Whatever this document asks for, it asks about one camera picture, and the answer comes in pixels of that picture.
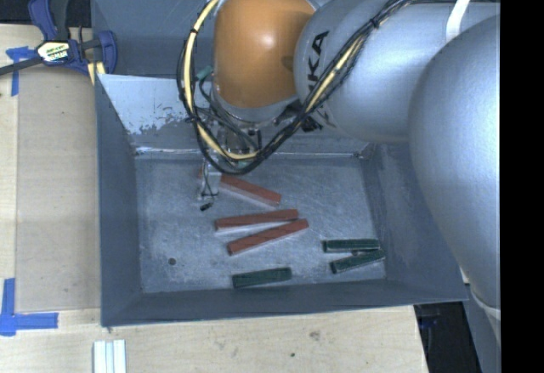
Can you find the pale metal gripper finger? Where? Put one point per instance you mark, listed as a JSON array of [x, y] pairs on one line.
[[215, 180], [205, 182]]

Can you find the red-brown flat block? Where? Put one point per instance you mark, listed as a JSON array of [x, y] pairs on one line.
[[255, 219], [251, 189], [268, 236]]

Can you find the grey metal bin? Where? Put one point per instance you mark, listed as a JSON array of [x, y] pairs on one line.
[[178, 231]]

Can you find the dark green flat block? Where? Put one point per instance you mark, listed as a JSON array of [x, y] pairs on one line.
[[350, 244], [261, 277], [357, 261]]

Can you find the pale wood flat board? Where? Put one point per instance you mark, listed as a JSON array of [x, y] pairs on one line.
[[55, 193]]

